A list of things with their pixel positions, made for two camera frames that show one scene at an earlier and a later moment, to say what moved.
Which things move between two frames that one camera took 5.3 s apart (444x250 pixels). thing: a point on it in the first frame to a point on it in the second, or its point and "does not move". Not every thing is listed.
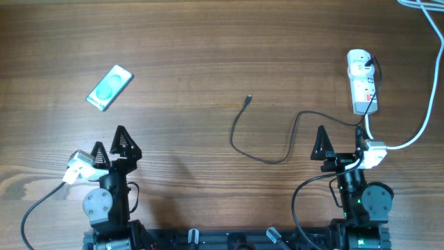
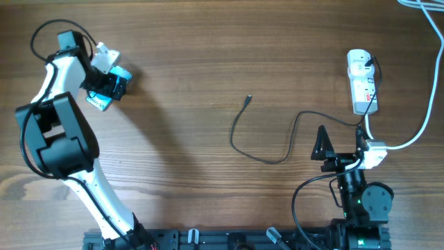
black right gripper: [338, 160] does not move
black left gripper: [131, 154] to [107, 88]
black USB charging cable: [365, 112] does not move
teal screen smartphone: [109, 87] does not move
